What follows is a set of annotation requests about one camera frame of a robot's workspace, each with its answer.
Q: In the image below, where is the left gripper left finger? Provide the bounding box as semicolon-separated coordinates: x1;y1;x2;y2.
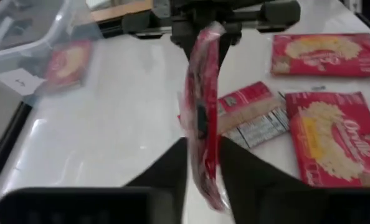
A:
124;137;191;224

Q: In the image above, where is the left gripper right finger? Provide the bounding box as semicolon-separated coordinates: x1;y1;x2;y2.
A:
219;136;329;224

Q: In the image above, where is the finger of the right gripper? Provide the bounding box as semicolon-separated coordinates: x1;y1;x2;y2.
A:
171;37;198;62
218;35;242;68

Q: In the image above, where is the red popcorn bag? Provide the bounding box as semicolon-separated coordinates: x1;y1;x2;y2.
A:
284;91;370;188
217;81;290;150
34;40;94;96
177;21;232;214
270;32;370;78

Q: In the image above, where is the white label with arrow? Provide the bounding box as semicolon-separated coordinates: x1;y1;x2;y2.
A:
0;67;45;96

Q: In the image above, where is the clear plastic bin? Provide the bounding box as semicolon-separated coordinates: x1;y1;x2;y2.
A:
0;0;105;103

